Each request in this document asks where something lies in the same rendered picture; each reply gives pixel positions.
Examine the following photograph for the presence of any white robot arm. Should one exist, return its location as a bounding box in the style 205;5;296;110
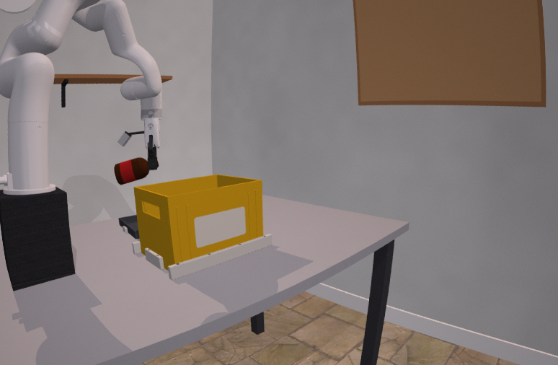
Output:
0;0;162;195

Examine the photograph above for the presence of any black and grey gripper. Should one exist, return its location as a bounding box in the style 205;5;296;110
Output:
141;117;162;170

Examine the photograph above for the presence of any yellow storage crate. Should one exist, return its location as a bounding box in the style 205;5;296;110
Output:
138;175;263;270

